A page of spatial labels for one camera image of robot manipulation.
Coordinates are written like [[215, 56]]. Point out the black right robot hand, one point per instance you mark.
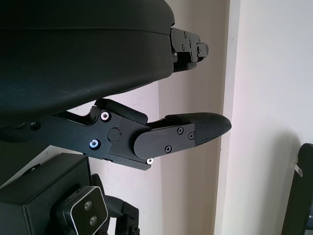
[[122, 215]]

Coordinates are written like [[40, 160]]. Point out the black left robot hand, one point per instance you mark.
[[73, 49]]

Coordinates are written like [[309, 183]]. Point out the black rounded object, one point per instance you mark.
[[305, 195]]

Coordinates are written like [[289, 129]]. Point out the black camera box base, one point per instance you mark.
[[36, 178]]

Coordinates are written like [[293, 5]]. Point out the small silver depth camera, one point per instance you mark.
[[88, 210]]

